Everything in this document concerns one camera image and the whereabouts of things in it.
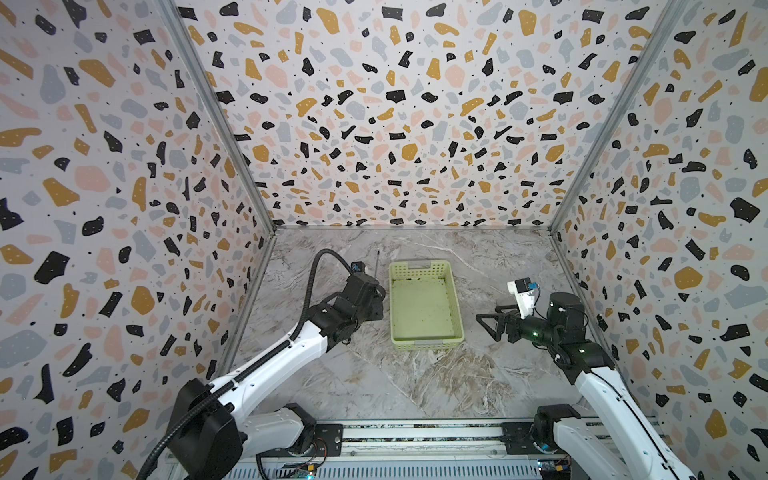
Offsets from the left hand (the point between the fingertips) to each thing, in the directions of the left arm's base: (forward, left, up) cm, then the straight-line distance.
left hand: (377, 295), depth 80 cm
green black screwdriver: (+30, +2, -18) cm, 35 cm away
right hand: (-6, -28, +2) cm, 28 cm away
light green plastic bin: (+8, -14, -19) cm, 25 cm away
